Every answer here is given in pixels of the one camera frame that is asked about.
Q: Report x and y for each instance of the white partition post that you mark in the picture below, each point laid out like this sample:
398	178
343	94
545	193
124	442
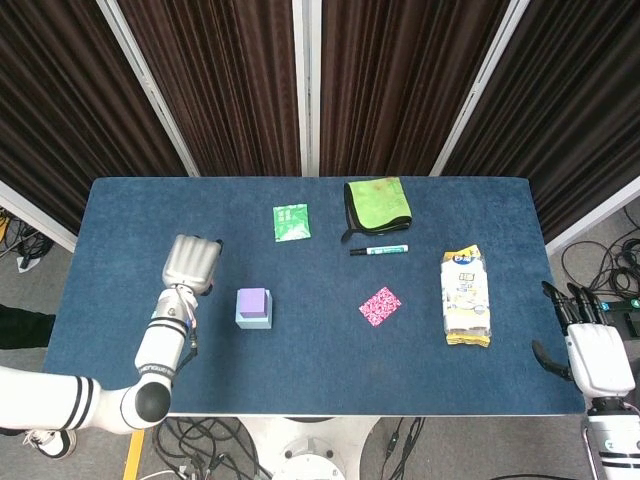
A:
299	100
148	87
477	90

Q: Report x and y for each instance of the purple cube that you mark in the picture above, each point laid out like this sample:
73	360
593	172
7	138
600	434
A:
251	302

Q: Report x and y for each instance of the brown pleated curtain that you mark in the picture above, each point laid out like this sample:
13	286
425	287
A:
575	100
60	100
400	90
225	90

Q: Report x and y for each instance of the blue table cloth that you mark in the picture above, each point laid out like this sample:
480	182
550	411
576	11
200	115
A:
325	360

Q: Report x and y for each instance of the pink patterned paper square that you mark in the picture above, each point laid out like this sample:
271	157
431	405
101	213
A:
380	306

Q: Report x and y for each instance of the large white cube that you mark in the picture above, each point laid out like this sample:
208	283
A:
255	324

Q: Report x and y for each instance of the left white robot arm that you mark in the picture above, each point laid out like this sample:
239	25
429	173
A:
160	345

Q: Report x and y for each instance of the yellow floor tape strip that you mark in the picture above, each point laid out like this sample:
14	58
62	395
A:
132	460

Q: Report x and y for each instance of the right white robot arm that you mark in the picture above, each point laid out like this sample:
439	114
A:
615	440

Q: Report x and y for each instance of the white paper scrap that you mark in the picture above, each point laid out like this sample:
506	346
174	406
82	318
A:
26	264

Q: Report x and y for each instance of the white partition bottom rail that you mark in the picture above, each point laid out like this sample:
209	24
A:
40	220
590	220

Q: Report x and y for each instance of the black trouser leg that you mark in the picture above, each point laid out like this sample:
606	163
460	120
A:
20	325

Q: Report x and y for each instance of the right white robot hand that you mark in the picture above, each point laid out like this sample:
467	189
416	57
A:
597	360

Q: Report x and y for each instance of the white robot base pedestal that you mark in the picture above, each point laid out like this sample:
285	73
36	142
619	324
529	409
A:
310	445

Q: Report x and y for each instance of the white black sneaker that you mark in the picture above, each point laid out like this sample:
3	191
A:
52	444

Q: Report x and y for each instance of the yellow snack bag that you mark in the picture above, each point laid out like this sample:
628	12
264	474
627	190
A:
466	300

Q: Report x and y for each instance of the green microfiber cloth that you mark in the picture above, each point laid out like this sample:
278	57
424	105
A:
377	202

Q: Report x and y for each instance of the green sachet packet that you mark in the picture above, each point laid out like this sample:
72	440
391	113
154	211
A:
291	222

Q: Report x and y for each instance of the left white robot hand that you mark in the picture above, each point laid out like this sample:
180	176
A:
190	262

